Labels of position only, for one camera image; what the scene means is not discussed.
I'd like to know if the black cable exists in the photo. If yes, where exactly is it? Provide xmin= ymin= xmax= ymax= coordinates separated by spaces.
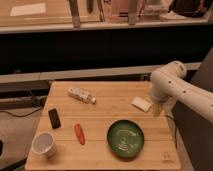
xmin=0 ymin=106 xmax=44 ymax=118

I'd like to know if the black smartphone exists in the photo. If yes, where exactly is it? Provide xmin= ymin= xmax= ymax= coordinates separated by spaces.
xmin=48 ymin=109 xmax=61 ymax=129

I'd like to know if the grey metal post right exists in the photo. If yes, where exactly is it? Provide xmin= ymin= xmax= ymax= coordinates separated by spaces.
xmin=128 ymin=0 xmax=138 ymax=25

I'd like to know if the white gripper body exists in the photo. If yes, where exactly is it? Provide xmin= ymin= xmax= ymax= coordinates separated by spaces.
xmin=150 ymin=96 xmax=166 ymax=117

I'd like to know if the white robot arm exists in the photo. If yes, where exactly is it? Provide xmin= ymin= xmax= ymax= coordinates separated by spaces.
xmin=150 ymin=61 xmax=213 ymax=123

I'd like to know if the white paper sheet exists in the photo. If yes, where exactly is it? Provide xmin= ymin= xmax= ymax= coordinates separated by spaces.
xmin=10 ymin=3 xmax=46 ymax=16

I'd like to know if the white cup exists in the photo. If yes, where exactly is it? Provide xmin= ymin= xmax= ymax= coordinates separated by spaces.
xmin=31 ymin=132 xmax=56 ymax=157

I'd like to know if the green ceramic bowl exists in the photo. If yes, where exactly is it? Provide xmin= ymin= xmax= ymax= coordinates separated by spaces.
xmin=107 ymin=120 xmax=145 ymax=159

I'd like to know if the grey metal post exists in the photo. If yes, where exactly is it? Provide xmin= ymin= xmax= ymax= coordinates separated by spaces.
xmin=69 ymin=0 xmax=81 ymax=28
xmin=128 ymin=0 xmax=138 ymax=25

